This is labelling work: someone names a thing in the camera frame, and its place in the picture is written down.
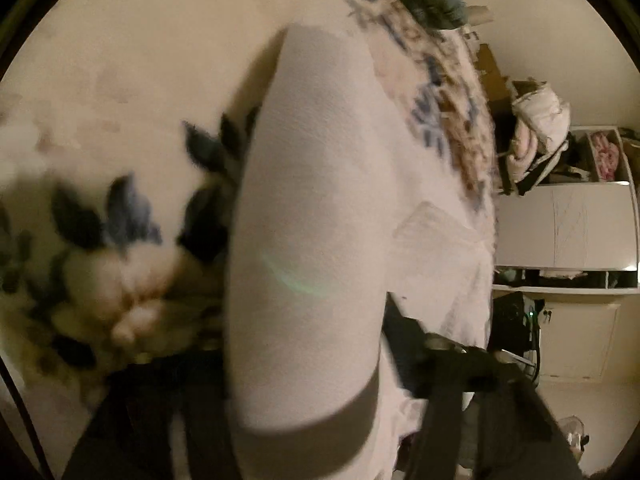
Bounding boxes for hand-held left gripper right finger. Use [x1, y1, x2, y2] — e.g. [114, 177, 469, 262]
[382, 294, 586, 480]

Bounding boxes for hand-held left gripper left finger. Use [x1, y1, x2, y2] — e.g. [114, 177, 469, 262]
[62, 345, 242, 480]

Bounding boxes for white pants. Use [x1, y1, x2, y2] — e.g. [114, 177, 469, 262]
[222, 25, 497, 480]

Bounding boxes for black equipment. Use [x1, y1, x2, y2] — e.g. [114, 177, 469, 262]
[492, 291, 545, 386]

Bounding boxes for white door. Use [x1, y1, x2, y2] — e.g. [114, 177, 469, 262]
[540, 302, 628, 382]

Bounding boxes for light shoe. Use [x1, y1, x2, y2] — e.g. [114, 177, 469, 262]
[564, 414, 592, 462]

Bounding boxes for white wardrobe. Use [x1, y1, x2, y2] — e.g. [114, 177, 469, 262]
[492, 125, 640, 295]

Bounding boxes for black jacket with white stripes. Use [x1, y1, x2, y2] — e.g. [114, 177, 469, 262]
[515, 132, 592, 197]

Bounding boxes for pile of white pink clothes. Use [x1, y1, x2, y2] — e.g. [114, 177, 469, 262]
[501, 80, 572, 196]

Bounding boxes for pink bedding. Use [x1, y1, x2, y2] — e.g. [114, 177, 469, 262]
[590, 132, 622, 182]

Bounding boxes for brown cardboard box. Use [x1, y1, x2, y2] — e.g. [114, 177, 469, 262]
[472, 42, 512, 107]

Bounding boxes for floral blanket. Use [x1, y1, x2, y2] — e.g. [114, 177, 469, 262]
[0, 0, 499, 480]

